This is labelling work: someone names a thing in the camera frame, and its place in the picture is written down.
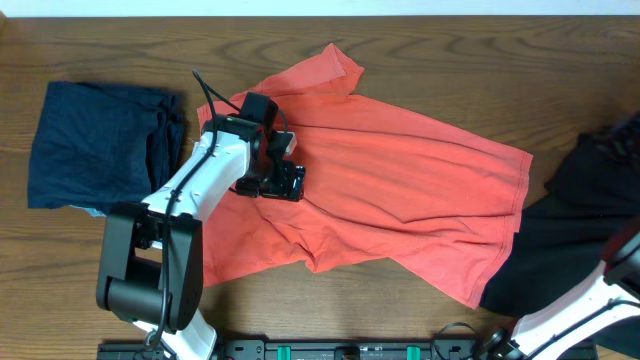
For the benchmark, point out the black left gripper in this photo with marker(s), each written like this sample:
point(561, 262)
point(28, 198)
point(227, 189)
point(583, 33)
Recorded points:
point(282, 182)

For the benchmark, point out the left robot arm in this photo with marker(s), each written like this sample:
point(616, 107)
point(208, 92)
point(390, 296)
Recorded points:
point(151, 266)

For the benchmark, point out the folded navy blue garment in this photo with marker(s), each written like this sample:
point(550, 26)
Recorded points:
point(100, 144)

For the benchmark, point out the coral red t-shirt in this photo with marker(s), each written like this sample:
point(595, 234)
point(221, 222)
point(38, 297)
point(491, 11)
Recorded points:
point(381, 182)

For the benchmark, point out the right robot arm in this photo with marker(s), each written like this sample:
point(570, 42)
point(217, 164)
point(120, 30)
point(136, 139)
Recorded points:
point(609, 294)

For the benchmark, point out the black garment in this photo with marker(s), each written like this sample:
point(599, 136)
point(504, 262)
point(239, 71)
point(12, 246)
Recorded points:
point(593, 193)

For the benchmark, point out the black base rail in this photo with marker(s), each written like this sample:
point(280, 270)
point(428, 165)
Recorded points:
point(452, 349)

